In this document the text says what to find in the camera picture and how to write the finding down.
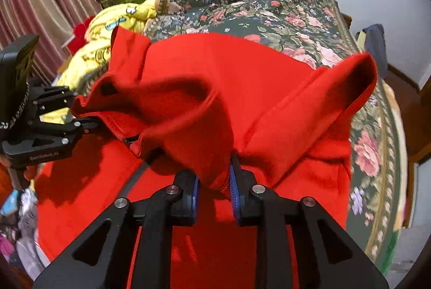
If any red hooded sweatshirt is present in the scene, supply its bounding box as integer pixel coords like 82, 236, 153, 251
35, 27, 377, 288

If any left hand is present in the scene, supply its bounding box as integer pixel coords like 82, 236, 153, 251
1, 155, 38, 190

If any yellow cartoon print garment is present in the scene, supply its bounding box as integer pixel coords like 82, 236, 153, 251
40, 0, 159, 125

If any small red cloth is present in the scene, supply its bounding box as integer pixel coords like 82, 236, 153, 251
66, 15, 95, 55

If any floral green bedspread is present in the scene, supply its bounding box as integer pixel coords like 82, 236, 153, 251
143, 0, 408, 272

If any dark blue hanging cloth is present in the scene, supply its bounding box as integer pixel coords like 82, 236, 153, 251
362, 23, 388, 79

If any brown wooden door frame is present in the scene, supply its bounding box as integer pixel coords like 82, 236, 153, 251
385, 65, 430, 227

